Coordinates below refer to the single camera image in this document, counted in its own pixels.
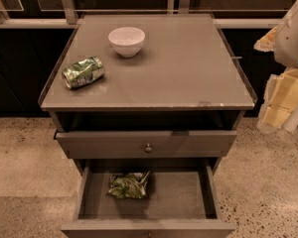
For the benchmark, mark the crushed green soda can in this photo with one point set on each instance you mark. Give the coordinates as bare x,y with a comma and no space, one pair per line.
83,72

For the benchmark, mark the closed top grey drawer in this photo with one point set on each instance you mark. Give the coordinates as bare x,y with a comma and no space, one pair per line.
131,144

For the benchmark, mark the white cylindrical post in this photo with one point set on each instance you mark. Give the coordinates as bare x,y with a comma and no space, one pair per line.
292,122

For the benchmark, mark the open middle grey drawer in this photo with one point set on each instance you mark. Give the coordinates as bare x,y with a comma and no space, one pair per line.
181,202

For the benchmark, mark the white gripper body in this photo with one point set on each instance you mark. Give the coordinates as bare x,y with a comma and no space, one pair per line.
292,44

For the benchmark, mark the grey wooden drawer cabinet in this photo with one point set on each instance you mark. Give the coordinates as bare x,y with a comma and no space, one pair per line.
183,79

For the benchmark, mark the white ceramic bowl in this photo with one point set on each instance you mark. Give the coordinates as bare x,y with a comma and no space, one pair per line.
127,41

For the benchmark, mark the green chip bag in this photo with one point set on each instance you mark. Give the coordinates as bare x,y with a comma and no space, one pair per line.
132,185

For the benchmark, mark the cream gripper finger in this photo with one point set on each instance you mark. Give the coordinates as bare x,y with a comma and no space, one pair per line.
267,42

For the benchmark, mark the round metal drawer knob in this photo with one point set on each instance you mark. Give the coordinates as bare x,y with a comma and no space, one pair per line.
148,148

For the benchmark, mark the metal railing frame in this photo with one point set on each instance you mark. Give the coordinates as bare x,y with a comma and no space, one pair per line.
228,14

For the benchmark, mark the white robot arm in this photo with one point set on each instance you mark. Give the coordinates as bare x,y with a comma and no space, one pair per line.
286,39

